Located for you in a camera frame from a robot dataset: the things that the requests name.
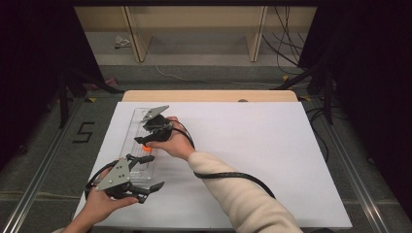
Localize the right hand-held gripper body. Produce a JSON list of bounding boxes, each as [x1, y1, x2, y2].
[[141, 105, 175, 144]]

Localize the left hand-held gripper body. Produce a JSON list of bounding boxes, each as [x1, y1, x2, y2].
[[95, 157, 142, 200]]

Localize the clear plastic tray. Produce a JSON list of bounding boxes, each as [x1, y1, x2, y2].
[[120, 107, 163, 183]]

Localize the person's right hand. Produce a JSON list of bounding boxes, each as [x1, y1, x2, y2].
[[146, 116, 196, 161]]

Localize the person's left hand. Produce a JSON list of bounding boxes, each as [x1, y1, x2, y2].
[[77, 167, 140, 228]]

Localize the pink crumpled thing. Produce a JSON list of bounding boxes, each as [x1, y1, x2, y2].
[[88, 77, 119, 91]]

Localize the black tripod stand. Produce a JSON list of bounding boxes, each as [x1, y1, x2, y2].
[[271, 61, 334, 125], [57, 69, 125, 129]]

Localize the light wooden shelf unit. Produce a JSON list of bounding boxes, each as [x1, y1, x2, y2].
[[73, 5, 318, 64]]

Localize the grey crumpled thing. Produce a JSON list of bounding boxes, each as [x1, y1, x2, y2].
[[114, 35, 132, 50]]

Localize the white table sheet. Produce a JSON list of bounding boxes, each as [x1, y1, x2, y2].
[[72, 101, 354, 229]]

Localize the dark curtain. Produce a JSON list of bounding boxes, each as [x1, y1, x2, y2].
[[297, 0, 412, 212], [0, 0, 105, 169]]

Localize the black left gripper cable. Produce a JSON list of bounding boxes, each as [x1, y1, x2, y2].
[[84, 159, 120, 200]]

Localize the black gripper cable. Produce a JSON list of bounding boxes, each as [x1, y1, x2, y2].
[[84, 159, 120, 200], [169, 119, 277, 200]]

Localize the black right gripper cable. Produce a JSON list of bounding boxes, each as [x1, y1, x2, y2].
[[169, 119, 277, 200]]

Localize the metal floor rail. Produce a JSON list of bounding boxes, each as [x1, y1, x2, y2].
[[309, 105, 388, 233], [0, 96, 86, 233]]

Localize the hanging black cables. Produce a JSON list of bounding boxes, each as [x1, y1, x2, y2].
[[261, 6, 312, 77]]

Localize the black floor cable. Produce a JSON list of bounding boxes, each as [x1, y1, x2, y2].
[[305, 106, 349, 163]]

